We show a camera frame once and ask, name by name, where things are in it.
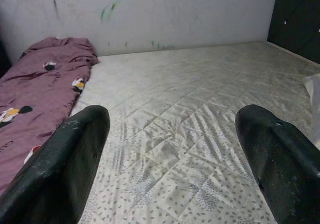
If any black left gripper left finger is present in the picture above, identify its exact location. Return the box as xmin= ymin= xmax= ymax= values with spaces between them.
xmin=0 ymin=105 xmax=111 ymax=224

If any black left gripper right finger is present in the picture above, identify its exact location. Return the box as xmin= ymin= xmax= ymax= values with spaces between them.
xmin=235 ymin=104 xmax=320 ymax=224

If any white pillow green tree print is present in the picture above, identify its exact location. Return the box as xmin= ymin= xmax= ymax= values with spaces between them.
xmin=303 ymin=73 xmax=320 ymax=151

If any purple cartoon print blanket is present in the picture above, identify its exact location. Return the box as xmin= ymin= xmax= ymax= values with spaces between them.
xmin=0 ymin=36 xmax=101 ymax=196

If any grey patterned mattress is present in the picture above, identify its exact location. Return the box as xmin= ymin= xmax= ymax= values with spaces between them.
xmin=68 ymin=41 xmax=320 ymax=224

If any black tufted headboard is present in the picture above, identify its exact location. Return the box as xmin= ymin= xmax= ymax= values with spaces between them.
xmin=266 ymin=0 xmax=320 ymax=65

